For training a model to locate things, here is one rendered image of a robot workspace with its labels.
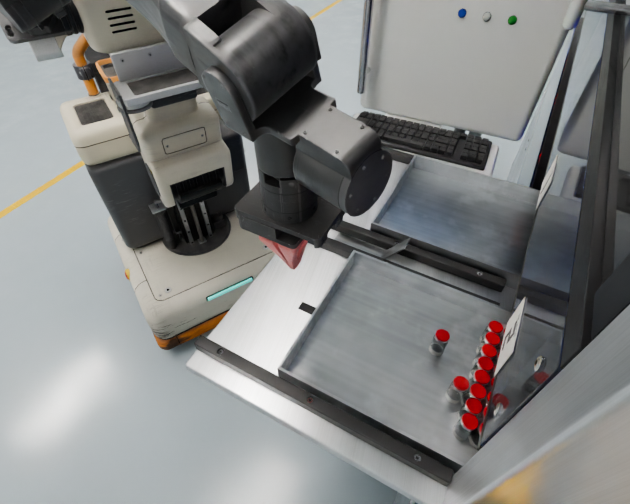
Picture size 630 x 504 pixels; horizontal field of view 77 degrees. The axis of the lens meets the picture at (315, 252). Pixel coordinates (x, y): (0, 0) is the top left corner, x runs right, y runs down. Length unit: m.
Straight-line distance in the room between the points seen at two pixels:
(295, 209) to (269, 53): 0.15
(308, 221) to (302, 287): 0.32
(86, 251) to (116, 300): 0.38
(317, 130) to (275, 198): 0.10
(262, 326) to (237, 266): 0.90
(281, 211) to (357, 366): 0.32
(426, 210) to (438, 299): 0.23
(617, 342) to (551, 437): 0.08
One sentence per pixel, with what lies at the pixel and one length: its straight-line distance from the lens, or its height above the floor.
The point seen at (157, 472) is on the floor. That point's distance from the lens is 1.57.
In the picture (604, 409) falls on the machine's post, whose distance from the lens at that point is 0.26.
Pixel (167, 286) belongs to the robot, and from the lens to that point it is 1.56.
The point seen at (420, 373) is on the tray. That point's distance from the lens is 0.64.
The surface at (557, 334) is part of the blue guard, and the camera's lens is 0.37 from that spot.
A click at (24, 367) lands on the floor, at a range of 1.96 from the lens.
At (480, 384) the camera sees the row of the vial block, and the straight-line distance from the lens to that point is 0.61.
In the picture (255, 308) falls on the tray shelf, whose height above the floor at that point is 0.88.
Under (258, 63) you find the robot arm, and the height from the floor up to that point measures 1.33.
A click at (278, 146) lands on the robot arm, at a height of 1.26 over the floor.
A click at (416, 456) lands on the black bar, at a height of 0.90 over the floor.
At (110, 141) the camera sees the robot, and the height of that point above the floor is 0.76.
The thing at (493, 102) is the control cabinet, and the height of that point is 0.91.
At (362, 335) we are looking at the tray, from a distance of 0.66.
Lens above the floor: 1.44
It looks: 48 degrees down
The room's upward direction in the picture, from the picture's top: straight up
